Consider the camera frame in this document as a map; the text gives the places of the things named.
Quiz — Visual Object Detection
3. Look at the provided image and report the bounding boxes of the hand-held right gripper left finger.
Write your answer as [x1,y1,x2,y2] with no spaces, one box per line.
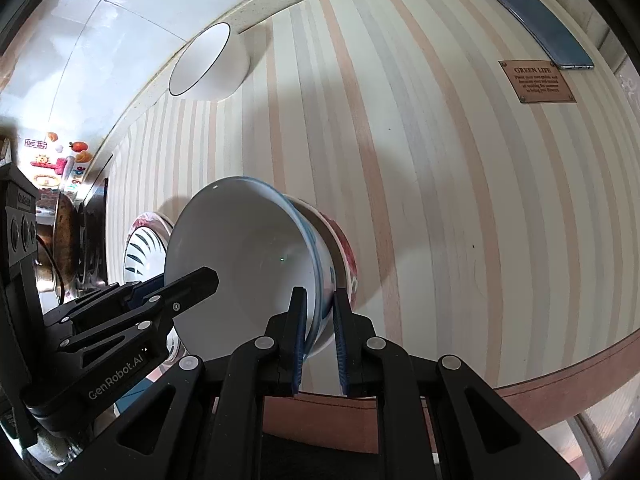
[55,286,308,480]

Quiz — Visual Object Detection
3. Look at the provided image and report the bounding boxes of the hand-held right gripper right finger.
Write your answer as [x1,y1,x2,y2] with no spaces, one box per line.
[332,287,581,480]

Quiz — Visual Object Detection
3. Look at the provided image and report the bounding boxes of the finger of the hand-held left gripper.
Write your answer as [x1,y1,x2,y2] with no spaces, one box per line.
[59,266,220,357]
[42,274,167,335]

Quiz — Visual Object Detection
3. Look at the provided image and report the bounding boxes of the blue striped white plate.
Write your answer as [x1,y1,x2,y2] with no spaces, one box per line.
[122,224,187,361]

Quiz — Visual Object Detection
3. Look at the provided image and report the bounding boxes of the blue rimmed white bowl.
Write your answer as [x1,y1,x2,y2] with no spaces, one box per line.
[164,176,336,358]

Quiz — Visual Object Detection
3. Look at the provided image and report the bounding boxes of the pink floral white plate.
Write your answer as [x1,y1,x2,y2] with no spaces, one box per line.
[131,211,173,233]

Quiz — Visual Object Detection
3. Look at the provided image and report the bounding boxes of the red floral patterned bowl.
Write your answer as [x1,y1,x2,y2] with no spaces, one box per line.
[287,195,361,311]

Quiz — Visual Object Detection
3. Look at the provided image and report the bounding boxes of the black gas stove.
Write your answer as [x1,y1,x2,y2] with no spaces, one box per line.
[81,179,109,292]

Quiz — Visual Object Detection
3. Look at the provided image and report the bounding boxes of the black wok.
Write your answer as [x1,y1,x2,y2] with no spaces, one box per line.
[36,192,83,293]

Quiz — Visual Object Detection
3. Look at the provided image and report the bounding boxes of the black rimmed white bowl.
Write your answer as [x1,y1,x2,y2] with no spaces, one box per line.
[167,22,251,101]

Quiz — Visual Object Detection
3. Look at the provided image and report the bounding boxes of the frosted glass sliding door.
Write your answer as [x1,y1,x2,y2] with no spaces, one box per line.
[537,385,640,480]

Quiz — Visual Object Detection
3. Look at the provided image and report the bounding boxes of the blue smartphone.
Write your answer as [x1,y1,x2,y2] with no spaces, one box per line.
[479,0,595,70]

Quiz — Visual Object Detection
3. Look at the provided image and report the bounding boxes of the colourful wall stickers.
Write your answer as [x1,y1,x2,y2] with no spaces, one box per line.
[24,131,94,188]

